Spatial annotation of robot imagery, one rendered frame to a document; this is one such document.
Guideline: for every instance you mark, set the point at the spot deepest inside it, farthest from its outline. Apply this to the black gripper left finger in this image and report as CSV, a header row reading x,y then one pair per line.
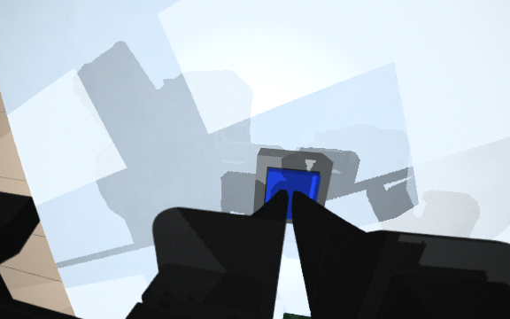
x,y
245,245

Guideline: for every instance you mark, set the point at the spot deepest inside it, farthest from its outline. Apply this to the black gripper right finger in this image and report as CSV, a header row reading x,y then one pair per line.
x,y
347,270

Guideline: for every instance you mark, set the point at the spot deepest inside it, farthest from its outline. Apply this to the blue button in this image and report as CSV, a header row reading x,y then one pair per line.
x,y
308,172

